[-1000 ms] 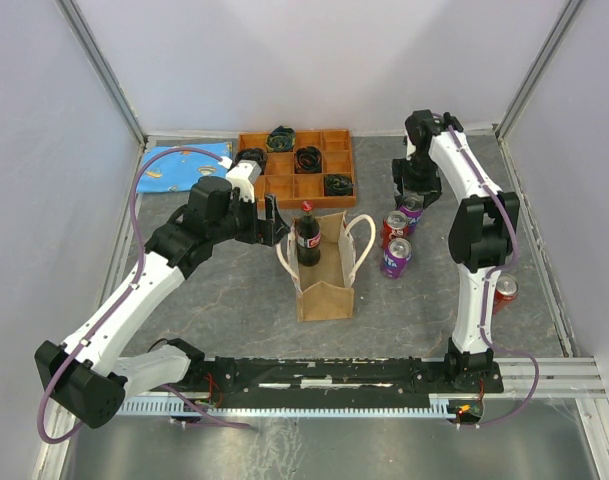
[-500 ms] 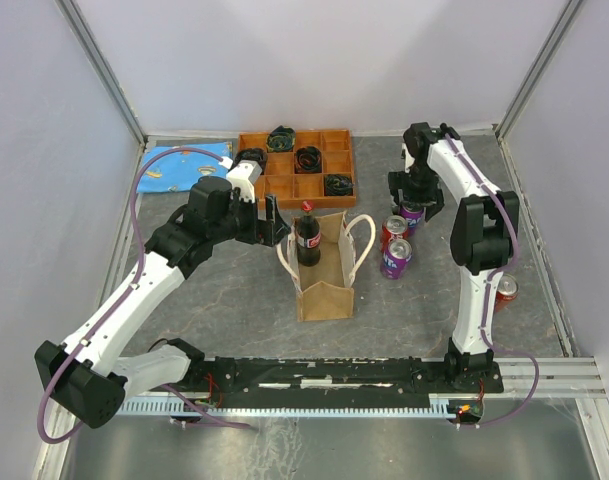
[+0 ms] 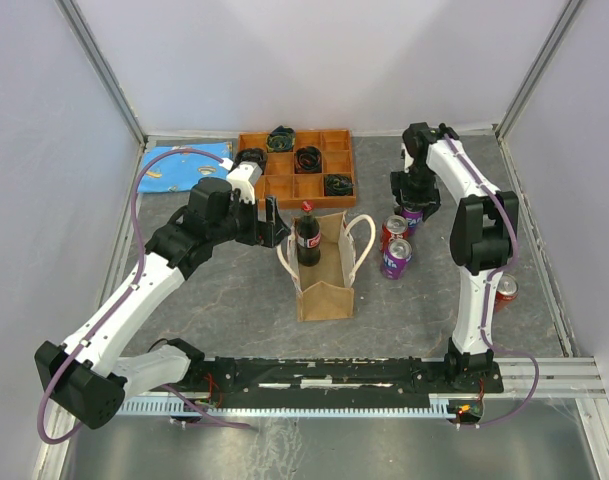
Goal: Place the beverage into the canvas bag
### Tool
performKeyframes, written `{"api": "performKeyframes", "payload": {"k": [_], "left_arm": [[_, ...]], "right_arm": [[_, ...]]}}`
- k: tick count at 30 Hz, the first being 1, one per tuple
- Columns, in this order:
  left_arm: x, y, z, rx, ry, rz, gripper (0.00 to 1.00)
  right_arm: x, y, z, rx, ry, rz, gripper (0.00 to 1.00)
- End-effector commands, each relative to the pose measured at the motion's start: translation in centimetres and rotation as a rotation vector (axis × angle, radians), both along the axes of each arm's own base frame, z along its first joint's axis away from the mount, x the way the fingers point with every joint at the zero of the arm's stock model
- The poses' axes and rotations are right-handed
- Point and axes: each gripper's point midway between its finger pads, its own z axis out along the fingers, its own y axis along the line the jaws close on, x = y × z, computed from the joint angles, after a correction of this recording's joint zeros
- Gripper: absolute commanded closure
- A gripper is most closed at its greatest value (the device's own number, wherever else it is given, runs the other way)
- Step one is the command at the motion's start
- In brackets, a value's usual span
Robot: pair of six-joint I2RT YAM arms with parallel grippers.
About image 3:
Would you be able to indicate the rolled dark belt left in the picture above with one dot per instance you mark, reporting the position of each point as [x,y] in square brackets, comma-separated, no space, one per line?
[253,155]

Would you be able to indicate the red cola can right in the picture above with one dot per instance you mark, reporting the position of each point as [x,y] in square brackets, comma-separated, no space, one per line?
[507,291]

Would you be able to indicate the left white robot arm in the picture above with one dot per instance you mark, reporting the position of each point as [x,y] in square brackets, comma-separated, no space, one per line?
[85,374]

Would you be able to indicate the rolled dark belt centre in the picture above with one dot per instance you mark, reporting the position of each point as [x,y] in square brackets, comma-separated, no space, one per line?
[308,160]

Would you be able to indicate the burlap canvas watermelon bag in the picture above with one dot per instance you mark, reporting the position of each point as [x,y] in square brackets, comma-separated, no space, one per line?
[325,291]

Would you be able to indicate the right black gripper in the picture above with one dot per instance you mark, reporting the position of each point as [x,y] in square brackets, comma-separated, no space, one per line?
[430,200]

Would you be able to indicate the blue patterned cloth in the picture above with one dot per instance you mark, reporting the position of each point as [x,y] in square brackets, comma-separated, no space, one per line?
[180,172]

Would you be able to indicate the glass cola bottle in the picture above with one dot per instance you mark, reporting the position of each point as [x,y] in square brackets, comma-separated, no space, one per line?
[308,236]

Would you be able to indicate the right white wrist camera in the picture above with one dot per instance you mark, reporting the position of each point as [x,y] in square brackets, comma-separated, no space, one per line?
[408,160]

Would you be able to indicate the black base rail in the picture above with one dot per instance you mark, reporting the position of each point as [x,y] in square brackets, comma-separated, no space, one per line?
[334,382]

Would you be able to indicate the wooden compartment tray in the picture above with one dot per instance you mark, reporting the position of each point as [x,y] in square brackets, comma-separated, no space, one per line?
[290,188]

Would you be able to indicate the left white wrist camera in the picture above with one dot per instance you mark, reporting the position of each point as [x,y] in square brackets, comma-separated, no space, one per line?
[243,178]

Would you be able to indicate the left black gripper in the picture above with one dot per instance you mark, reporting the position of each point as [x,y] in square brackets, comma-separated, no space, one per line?
[267,233]

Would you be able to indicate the rolled dark belt top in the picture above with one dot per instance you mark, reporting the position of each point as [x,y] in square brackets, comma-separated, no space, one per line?
[281,140]

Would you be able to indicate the red cola can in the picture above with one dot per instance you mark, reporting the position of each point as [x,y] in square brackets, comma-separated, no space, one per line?
[507,291]
[393,227]

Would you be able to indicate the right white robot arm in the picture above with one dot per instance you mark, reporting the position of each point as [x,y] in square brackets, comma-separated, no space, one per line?
[483,239]

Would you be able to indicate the red cola can middle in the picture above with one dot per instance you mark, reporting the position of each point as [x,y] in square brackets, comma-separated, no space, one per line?
[393,227]

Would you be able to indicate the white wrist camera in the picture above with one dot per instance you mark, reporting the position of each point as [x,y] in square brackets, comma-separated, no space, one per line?
[408,160]
[243,178]

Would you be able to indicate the white slotted cable duct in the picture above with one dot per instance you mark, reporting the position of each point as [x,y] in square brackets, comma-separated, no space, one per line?
[161,404]

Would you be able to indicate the purple fanta can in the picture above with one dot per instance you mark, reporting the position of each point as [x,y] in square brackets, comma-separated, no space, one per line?
[413,220]
[395,258]

